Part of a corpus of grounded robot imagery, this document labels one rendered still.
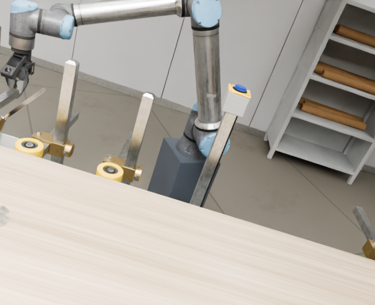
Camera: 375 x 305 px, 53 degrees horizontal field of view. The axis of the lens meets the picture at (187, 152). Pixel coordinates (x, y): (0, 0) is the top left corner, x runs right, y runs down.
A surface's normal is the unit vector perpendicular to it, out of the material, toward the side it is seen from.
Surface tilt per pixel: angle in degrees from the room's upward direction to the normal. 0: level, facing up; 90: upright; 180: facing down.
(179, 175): 90
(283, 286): 0
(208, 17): 83
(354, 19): 90
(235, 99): 90
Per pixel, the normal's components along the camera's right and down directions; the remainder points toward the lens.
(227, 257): 0.29, -0.83
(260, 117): -0.09, 0.46
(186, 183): 0.40, 0.55
